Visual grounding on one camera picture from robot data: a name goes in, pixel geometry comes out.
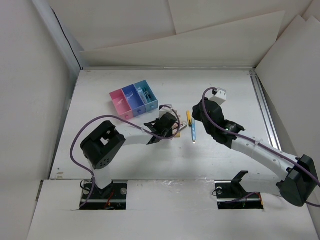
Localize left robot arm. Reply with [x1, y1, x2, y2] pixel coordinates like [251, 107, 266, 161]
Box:
[80, 112, 179, 199]

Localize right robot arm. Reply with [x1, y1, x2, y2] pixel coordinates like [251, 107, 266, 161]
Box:
[192, 97, 320, 207]

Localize yellow utility knife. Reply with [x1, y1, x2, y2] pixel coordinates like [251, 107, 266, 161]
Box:
[186, 110, 192, 126]

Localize light blue cutter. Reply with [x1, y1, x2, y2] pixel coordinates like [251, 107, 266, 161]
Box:
[191, 118, 196, 144]

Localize light blue container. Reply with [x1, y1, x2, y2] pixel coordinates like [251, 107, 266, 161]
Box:
[134, 80, 158, 112]

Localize dark blue container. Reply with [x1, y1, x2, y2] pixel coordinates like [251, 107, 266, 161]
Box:
[122, 84, 146, 117]

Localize pink container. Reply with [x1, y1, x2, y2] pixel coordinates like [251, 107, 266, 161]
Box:
[109, 89, 134, 120]

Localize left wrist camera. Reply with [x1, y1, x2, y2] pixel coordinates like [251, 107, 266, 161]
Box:
[158, 104, 175, 118]

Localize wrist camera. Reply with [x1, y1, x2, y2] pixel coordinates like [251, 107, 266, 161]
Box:
[210, 87, 227, 106]
[158, 104, 175, 118]

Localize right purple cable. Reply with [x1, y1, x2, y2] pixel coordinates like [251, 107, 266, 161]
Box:
[201, 86, 320, 208]

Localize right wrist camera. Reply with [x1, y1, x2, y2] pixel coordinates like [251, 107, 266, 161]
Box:
[210, 87, 227, 106]

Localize aluminium rail right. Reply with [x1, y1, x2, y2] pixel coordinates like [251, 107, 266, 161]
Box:
[249, 70, 282, 151]

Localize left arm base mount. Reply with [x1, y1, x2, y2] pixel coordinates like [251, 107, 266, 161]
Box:
[79, 180, 128, 211]

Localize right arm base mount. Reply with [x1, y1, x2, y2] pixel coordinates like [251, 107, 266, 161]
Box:
[211, 170, 264, 210]

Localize aluminium post left corner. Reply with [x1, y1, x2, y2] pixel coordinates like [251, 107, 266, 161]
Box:
[32, 0, 86, 76]

